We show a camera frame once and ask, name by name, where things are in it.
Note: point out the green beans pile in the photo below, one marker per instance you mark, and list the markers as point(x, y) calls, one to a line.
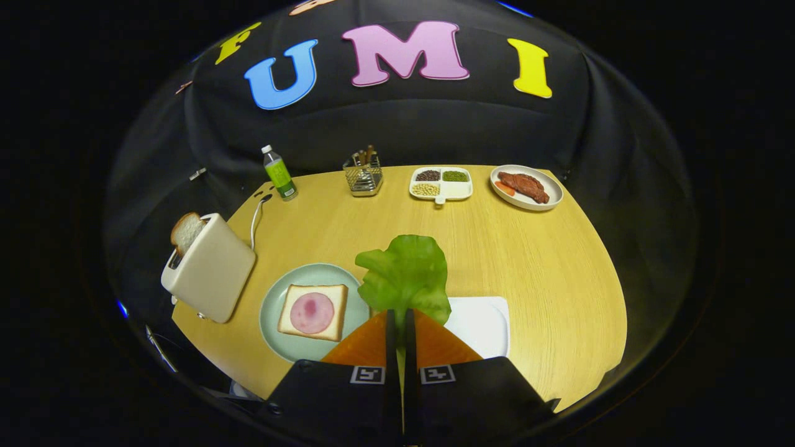
point(455, 176)

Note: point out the green lettuce leaf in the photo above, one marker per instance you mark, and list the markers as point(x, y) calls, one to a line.
point(407, 273)

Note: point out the pink ham slice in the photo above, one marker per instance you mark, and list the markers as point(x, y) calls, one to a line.
point(312, 313)

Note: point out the pale green round plate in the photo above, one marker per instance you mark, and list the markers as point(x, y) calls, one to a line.
point(310, 276)

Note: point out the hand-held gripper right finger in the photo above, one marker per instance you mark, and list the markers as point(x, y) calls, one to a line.
point(410, 385)

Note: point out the pink cloth clip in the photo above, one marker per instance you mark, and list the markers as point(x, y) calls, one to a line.
point(184, 87)

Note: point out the orange carrot slice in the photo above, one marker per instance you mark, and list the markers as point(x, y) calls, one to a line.
point(504, 188)

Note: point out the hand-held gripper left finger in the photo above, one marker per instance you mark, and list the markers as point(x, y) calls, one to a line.
point(391, 372)

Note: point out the white square plate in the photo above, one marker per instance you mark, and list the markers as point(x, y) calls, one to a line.
point(481, 326)

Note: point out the brown meat steak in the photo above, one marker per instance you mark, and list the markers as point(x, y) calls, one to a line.
point(525, 184)

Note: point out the white round plate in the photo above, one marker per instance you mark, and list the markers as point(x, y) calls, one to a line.
point(548, 183)

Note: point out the bread slice with brown crust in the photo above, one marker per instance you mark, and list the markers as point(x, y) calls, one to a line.
point(185, 231)

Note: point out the white cloth clip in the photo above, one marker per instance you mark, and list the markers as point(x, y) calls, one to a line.
point(197, 174)

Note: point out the white toaster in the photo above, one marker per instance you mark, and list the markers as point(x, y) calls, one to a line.
point(214, 273)

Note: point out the black backdrop cloth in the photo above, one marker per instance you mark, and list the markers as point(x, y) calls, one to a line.
point(435, 124)

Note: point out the green label drink bottle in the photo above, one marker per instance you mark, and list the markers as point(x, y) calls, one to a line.
point(279, 177)

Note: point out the dark red beans pile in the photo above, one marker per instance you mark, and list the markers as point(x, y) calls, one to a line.
point(427, 176)

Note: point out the toast slice under ham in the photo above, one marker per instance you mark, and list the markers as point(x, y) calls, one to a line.
point(289, 326)

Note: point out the pale soybeans pile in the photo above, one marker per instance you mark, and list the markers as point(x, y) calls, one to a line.
point(425, 189)

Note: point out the white divided dish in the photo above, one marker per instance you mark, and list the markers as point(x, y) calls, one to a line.
point(456, 190)

